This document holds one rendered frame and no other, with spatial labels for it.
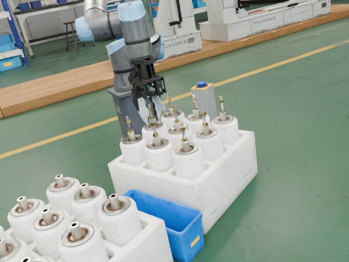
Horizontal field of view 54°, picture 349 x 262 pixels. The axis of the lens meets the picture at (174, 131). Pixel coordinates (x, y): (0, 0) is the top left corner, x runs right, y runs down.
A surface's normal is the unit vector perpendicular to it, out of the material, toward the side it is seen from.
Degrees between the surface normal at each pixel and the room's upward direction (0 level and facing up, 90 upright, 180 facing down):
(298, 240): 0
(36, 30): 90
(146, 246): 90
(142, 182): 90
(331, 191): 0
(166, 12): 90
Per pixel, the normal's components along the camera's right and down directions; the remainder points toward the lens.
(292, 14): 0.46, 0.28
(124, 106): -0.29, 0.43
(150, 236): 0.77, 0.12
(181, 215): -0.61, 0.38
